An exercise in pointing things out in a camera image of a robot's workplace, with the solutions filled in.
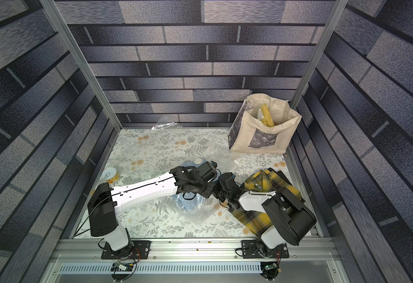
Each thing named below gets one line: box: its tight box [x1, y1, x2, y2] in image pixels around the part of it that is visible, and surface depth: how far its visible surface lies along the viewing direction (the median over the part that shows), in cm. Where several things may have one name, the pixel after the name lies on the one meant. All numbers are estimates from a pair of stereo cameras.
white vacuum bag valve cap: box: [192, 158, 203, 165], surface depth 102 cm
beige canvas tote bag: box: [227, 93, 303, 154], surface depth 99 cm
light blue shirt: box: [174, 192, 208, 213], surface depth 81 cm
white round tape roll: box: [101, 167, 117, 180], surface depth 94 cm
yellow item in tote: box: [260, 103, 275, 128], surface depth 97 cm
